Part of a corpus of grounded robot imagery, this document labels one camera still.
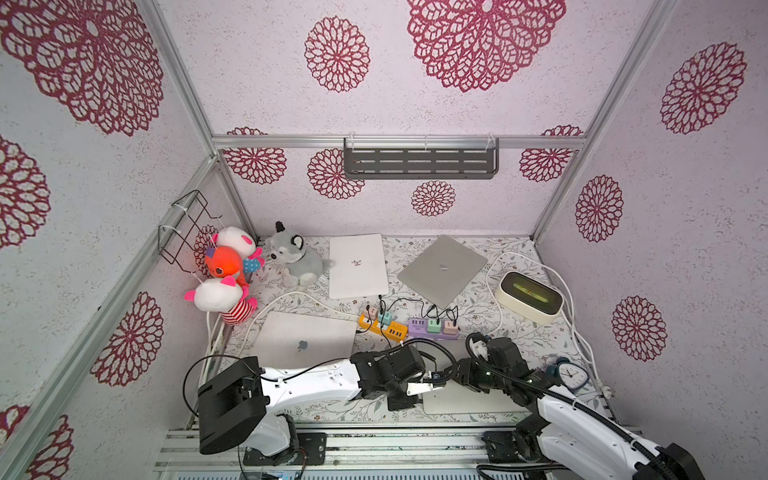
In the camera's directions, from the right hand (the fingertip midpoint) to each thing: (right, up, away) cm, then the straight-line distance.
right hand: (445, 372), depth 82 cm
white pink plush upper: (-64, +38, +13) cm, 76 cm away
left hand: (-10, -4, -3) cm, 11 cm away
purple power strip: (-1, +10, +8) cm, 13 cm away
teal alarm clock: (+34, -1, 0) cm, 34 cm away
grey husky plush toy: (-44, +29, +18) cm, 56 cm away
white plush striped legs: (-59, +21, -2) cm, 63 cm away
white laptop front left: (-43, +7, +11) cm, 45 cm away
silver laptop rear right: (+5, +27, +28) cm, 40 cm away
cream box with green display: (+31, +18, +16) cm, 39 cm away
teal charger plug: (-16, +14, +8) cm, 22 cm away
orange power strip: (-14, +9, +10) cm, 19 cm away
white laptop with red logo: (-25, +28, +28) cm, 47 cm away
